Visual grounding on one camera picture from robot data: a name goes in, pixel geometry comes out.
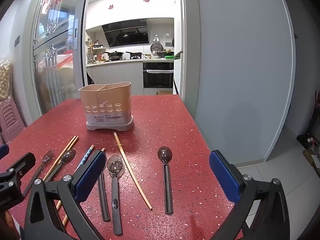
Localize pink plastic stool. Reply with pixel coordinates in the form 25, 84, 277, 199
0, 97, 25, 143

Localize clear bag of beige snacks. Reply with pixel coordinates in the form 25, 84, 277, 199
0, 60, 13, 99

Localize black built-in oven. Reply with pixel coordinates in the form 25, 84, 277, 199
143, 62, 174, 89

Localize black wok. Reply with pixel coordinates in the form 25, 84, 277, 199
103, 51, 125, 60

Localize black range hood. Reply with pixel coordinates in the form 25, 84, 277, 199
102, 19, 150, 47

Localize curved wooden chopstick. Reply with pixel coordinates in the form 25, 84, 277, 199
114, 132, 153, 210

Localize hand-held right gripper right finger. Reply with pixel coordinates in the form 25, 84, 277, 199
209, 150, 298, 240

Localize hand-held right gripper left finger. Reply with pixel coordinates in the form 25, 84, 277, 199
24, 151, 107, 240

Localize beige utensil holder grey base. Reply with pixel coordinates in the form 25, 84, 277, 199
79, 81, 134, 132

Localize sliding glass door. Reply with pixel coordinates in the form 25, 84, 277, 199
21, 0, 90, 117

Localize blue patterned wooden chopstick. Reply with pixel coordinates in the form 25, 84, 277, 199
55, 144, 95, 212

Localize row of condiment bottles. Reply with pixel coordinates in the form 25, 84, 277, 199
87, 40, 107, 64

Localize white kitchen cabinets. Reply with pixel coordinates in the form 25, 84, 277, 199
86, 61, 144, 95

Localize brown cardboard box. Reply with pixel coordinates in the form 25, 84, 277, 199
302, 149, 320, 174

